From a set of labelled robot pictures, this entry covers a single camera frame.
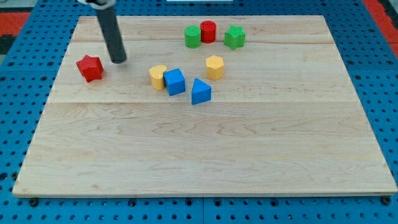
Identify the green star block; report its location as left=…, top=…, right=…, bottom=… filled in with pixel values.
left=224, top=25, right=246, bottom=50

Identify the red star block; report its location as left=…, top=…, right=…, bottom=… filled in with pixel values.
left=76, top=55, right=104, bottom=82

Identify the light wooden board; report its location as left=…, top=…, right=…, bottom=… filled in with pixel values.
left=12, top=16, right=397, bottom=198

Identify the blue triangle block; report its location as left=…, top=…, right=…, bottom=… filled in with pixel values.
left=191, top=78, right=212, bottom=105

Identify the blue cube block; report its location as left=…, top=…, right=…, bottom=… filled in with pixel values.
left=164, top=68, right=185, bottom=96

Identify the yellow hexagon block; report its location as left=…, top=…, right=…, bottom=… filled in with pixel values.
left=205, top=55, right=224, bottom=80

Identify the yellow heart block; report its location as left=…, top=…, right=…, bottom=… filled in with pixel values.
left=149, top=65, right=167, bottom=91

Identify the green cylinder block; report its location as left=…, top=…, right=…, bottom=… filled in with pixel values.
left=184, top=25, right=201, bottom=49

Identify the red cylinder block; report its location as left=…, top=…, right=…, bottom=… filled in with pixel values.
left=200, top=21, right=217, bottom=44

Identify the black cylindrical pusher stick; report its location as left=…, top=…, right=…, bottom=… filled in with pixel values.
left=96, top=6, right=127, bottom=63

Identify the white robot end piece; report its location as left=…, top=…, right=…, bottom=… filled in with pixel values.
left=77, top=0, right=116, bottom=10

